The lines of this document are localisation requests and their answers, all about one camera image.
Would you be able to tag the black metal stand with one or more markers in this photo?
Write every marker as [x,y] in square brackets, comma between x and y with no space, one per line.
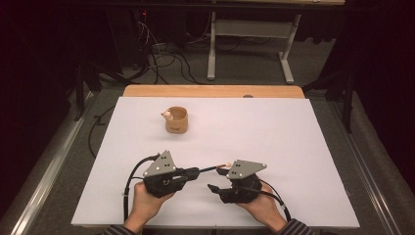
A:
[348,98]
[79,91]

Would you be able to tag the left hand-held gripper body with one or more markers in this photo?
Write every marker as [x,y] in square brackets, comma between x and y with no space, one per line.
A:
[163,182]

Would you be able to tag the white metal desk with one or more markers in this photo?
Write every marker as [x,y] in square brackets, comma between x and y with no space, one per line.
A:
[251,27]

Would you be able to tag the aluminium floor rail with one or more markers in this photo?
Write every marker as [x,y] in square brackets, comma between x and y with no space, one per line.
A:
[49,176]
[368,169]

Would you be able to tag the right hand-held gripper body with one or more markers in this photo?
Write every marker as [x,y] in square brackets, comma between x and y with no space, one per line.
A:
[243,189]

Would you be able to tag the person's right hand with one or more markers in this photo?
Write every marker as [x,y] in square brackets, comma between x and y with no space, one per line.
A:
[266,207]

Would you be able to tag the white table cover board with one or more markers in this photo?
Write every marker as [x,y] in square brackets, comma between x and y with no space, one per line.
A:
[244,137]

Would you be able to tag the tan bear pen holder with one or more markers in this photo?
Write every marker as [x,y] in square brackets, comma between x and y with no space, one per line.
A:
[177,125]

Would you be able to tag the person's left hand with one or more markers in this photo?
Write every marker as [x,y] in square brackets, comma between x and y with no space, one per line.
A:
[145,205]

